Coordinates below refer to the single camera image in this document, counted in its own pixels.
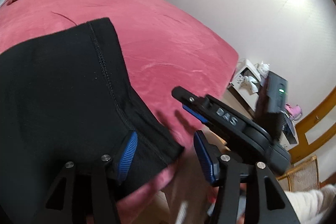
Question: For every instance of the white side table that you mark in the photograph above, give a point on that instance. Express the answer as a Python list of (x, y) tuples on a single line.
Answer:
[(245, 85)]

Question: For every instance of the wooden door frame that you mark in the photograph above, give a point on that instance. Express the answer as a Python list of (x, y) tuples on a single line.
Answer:
[(304, 149)]

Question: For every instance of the wicker chair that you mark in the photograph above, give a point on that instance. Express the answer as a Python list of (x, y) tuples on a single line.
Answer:
[(302, 177)]

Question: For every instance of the pink bed sheet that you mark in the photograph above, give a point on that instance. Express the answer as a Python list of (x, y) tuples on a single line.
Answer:
[(162, 47)]

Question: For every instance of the black device green light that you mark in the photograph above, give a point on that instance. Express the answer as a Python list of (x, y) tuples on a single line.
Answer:
[(270, 106)]

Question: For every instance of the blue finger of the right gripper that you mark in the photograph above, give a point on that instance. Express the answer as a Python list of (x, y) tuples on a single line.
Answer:
[(197, 113)]

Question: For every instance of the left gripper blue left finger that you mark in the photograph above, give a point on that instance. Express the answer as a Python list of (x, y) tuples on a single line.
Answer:
[(125, 156)]

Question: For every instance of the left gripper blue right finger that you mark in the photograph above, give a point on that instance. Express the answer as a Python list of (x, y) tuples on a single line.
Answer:
[(208, 158)]

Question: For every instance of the black embroidered pants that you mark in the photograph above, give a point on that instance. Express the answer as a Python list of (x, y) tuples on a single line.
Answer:
[(66, 107)]

